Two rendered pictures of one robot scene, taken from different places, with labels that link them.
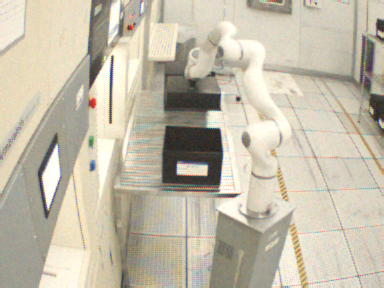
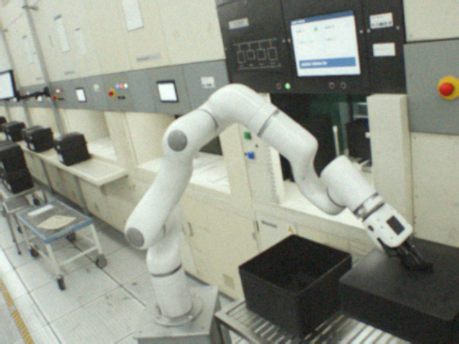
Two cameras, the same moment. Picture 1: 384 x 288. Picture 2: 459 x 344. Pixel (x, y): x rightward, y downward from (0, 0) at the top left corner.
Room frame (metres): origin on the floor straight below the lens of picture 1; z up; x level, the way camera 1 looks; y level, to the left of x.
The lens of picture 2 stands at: (3.06, -0.79, 1.68)
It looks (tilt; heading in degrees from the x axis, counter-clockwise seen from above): 19 degrees down; 146
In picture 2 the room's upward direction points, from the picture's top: 11 degrees counter-clockwise
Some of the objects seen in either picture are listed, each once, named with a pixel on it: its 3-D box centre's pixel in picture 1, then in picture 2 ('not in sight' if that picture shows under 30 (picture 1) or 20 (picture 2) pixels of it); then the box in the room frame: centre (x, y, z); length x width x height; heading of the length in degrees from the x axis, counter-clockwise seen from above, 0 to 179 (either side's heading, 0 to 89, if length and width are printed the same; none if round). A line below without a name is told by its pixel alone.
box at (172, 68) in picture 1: (186, 85); not in sight; (3.04, 0.06, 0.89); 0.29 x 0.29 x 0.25; 6
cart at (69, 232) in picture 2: not in sight; (61, 237); (-0.62, -0.25, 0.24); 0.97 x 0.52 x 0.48; 4
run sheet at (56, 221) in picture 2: not in sight; (56, 221); (-0.44, -0.27, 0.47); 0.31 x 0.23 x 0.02; 23
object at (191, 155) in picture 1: (192, 154); (297, 282); (2.16, 0.00, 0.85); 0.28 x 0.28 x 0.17; 1
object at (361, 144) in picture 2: not in sight; (374, 131); (1.81, 0.99, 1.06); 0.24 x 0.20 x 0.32; 2
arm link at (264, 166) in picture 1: (261, 149); (161, 233); (1.83, -0.29, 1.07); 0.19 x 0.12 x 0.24; 118
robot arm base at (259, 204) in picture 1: (261, 190); (171, 289); (1.84, -0.31, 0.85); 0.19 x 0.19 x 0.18
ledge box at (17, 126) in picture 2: not in sight; (16, 132); (-3.57, 0.07, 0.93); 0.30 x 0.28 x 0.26; 2
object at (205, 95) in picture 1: (192, 89); (416, 279); (2.60, 0.01, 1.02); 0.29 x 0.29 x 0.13; 4
